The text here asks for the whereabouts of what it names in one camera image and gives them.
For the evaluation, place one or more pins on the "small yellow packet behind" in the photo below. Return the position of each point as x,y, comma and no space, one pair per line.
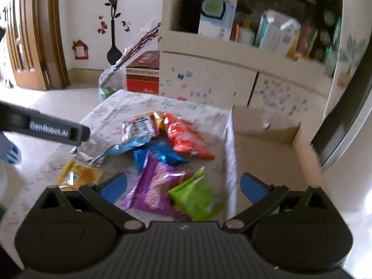
159,120

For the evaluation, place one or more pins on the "wooden door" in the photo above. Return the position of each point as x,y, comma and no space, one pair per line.
35,44

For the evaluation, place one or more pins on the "cardboard box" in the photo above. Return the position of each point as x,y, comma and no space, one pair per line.
270,147

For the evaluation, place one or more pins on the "yellow snack packet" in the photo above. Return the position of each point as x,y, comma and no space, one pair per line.
74,175

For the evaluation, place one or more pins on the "silver light-blue snack packet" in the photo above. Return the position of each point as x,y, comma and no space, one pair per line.
94,152

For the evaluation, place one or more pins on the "white blue milk snack packet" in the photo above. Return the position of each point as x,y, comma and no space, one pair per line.
143,126

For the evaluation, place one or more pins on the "red house wall sticker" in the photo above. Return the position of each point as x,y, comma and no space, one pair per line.
80,50

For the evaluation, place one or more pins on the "white round jar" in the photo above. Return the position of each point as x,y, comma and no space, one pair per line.
245,34

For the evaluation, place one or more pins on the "black genrobot finger of the left gripper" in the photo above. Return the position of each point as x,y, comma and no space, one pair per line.
36,124

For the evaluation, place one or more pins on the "cream cabinet with stickers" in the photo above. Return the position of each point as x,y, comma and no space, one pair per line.
304,86

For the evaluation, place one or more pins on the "white teal open box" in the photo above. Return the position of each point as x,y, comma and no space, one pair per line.
277,33

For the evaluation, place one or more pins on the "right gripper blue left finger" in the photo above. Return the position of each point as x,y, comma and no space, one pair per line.
103,197

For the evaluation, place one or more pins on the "white blue green box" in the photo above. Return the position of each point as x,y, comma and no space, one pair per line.
216,18

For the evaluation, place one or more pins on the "green snack packet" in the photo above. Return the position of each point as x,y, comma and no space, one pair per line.
195,198

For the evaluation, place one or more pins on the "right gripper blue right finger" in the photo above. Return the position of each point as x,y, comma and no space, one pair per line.
264,198

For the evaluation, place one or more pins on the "dark blue snack packet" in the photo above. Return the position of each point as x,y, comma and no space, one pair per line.
161,150

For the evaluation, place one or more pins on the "purple snack packet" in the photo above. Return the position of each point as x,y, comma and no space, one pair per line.
150,191

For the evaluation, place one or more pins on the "red brown carton box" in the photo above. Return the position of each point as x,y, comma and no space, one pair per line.
143,73

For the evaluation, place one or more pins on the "orange red snack packet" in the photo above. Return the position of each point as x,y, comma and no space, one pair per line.
185,137

